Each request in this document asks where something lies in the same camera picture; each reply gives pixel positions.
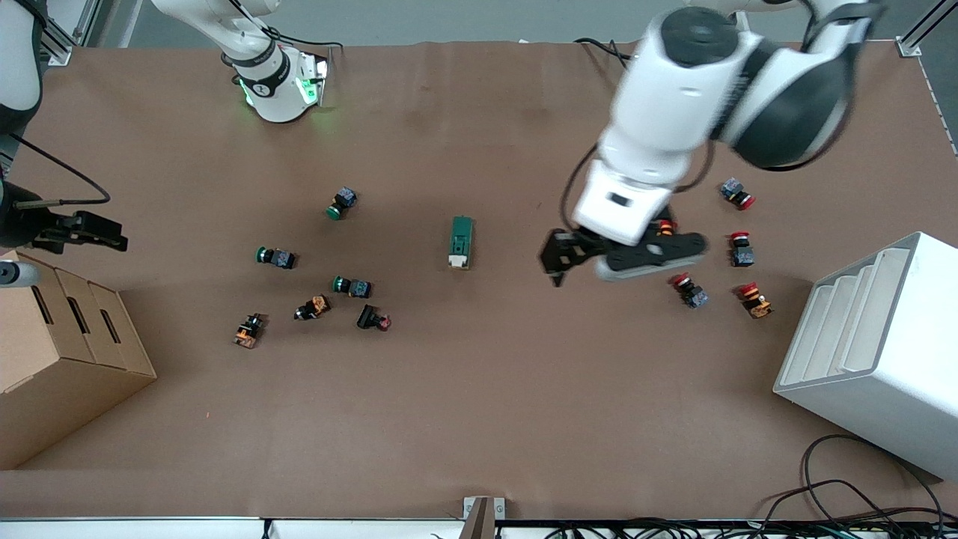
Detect green load switch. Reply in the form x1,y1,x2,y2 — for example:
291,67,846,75
448,216,476,271

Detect brown cardboard box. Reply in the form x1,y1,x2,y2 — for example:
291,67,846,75
0,249,158,471

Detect black orange push button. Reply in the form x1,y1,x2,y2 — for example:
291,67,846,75
293,294,332,322
233,313,266,350

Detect black button with red lamp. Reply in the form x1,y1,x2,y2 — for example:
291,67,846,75
356,303,393,332

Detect white tiered plastic rack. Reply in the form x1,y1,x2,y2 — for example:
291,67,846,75
772,231,958,481

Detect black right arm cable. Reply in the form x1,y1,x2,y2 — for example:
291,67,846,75
7,133,112,207

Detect aluminium frame profile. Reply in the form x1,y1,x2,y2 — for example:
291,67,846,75
41,0,106,67
896,0,958,58

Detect black left base cable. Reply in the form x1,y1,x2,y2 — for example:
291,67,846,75
573,37,638,70

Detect black base cable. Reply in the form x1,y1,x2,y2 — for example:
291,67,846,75
573,37,638,70
232,0,339,53

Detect metal table edge bracket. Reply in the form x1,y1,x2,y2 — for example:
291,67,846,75
458,496,506,539

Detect black right base cable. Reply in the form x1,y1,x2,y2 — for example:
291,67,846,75
232,0,339,53

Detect black floor cable bundle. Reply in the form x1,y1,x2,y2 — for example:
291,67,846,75
546,434,958,539

